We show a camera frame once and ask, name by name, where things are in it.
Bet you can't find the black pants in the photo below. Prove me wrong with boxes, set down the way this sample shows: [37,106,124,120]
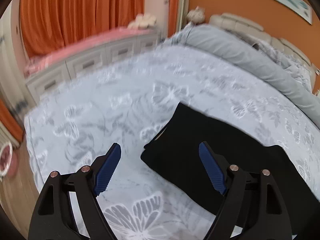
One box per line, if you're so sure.
[140,103,319,235]

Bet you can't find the grey butterfly bedspread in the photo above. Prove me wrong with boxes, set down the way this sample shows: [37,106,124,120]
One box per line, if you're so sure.
[24,46,319,239]

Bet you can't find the white drawer cabinet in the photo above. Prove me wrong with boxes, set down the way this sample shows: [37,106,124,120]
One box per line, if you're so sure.
[25,31,160,103]

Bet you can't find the butterfly print pillow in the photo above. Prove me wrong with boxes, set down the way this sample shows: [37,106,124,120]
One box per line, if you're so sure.
[256,39,312,93]

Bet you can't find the grey folded duvet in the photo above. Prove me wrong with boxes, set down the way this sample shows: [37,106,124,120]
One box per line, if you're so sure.
[164,24,319,126]

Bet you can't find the beige padded headboard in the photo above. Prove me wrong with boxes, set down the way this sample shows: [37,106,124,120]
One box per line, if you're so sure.
[209,12,317,90]

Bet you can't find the pink cushion mat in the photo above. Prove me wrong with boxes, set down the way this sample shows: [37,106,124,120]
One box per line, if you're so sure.
[24,27,152,78]

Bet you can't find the plush toy by bed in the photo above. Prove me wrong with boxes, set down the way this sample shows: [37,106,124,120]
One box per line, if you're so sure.
[186,7,205,25]

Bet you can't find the orange curtain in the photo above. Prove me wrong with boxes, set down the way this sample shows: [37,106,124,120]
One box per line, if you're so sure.
[20,0,144,57]

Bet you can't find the white flower plush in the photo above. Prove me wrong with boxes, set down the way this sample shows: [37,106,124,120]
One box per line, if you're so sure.
[127,14,157,30]

